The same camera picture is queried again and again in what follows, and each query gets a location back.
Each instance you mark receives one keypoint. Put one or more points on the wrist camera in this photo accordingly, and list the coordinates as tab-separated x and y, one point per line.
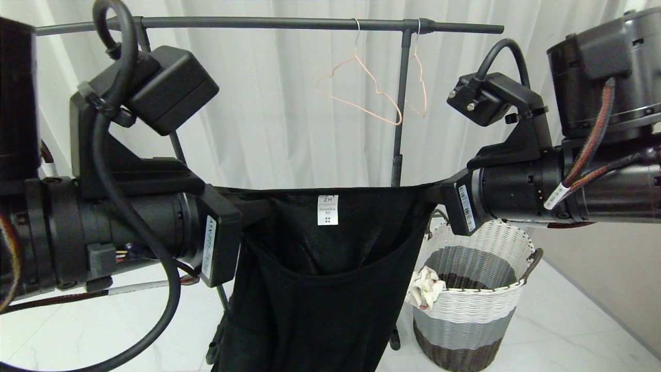
490	98
170	88

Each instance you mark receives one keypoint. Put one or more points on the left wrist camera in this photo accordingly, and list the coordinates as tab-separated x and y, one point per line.
170	88

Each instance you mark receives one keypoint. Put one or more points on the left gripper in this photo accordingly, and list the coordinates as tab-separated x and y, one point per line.
155	227

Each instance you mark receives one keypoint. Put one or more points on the cream printed garment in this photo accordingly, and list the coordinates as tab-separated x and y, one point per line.
426	287

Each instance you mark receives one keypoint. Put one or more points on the white curtain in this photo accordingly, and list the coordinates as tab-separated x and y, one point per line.
268	103

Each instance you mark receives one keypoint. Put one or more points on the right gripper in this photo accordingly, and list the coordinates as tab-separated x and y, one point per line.
516	191

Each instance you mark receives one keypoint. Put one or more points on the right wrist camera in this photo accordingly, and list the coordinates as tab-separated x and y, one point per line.
490	98

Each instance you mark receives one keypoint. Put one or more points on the black t-shirt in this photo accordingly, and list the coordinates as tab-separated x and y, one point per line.
320	310

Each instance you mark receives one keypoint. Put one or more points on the black clothes rack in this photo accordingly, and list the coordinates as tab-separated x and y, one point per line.
258	23

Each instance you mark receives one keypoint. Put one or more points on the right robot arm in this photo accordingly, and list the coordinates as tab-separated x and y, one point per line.
619	62

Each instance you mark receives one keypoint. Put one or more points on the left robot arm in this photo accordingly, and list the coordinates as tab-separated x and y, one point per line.
15	103

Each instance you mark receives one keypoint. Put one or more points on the pink clothes hanger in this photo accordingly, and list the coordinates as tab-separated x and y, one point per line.
422	80
361	110

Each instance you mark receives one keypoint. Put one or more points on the white laundry basket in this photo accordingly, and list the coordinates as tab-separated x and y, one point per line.
465	310

